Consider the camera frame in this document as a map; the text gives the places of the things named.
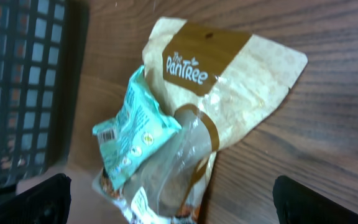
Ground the teal wipes packet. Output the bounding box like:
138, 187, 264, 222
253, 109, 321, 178
93, 65, 181, 190

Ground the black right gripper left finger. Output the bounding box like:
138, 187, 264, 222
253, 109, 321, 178
0, 173, 71, 224

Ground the grey plastic basket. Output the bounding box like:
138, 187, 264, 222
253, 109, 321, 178
0, 0, 90, 192

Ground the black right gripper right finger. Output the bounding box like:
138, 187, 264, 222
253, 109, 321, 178
272, 175, 358, 224

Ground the brown PaniTree snack pouch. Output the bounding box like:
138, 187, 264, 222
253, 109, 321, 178
93, 17, 308, 223

